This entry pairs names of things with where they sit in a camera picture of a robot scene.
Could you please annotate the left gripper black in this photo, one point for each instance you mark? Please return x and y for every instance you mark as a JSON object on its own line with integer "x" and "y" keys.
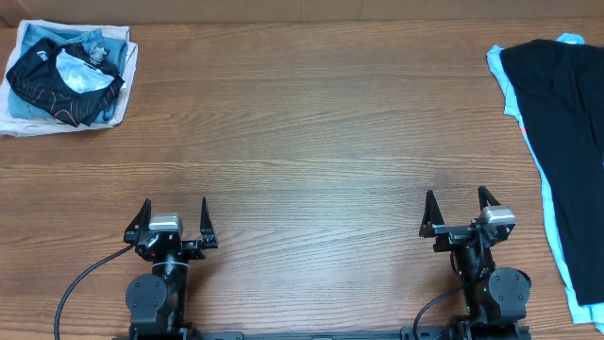
{"x": 206, "y": 228}

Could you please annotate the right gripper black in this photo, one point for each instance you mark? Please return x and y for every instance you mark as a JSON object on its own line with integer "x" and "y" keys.
{"x": 454, "y": 234}

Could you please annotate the black t-shirt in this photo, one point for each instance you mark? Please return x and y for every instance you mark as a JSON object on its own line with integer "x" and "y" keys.
{"x": 559, "y": 91}

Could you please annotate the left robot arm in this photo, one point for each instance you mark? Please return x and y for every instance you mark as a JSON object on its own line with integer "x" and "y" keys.
{"x": 157, "y": 301}

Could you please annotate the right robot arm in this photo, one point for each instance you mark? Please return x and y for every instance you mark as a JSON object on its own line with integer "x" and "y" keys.
{"x": 495, "y": 297}

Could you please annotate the folded black patterned shirt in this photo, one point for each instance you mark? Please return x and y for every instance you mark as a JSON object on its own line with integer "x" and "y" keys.
{"x": 62, "y": 80}

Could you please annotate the folded beige cloth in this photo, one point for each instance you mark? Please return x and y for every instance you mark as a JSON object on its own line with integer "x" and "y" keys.
{"x": 110, "y": 118}

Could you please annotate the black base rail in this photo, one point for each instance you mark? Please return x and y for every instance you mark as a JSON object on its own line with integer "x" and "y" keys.
{"x": 424, "y": 333}

